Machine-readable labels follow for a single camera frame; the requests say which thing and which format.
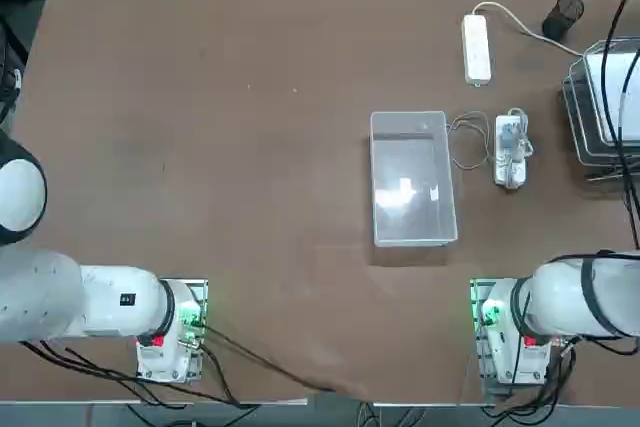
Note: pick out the short white power strip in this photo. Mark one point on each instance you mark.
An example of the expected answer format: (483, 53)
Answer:
(510, 169)

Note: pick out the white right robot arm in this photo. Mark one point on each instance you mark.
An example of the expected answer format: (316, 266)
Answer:
(555, 297)

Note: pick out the black mesh pen cup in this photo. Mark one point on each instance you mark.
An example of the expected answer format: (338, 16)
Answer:
(562, 17)

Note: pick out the clear plastic bin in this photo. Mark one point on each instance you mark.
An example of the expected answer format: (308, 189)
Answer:
(412, 177)

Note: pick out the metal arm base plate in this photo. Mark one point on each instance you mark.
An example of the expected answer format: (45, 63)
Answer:
(475, 327)
(204, 292)

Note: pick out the long white power strip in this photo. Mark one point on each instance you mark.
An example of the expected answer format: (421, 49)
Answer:
(476, 49)

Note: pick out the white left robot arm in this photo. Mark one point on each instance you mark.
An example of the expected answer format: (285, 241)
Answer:
(110, 302)

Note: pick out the pale blue phone charger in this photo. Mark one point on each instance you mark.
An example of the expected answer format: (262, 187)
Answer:
(508, 136)

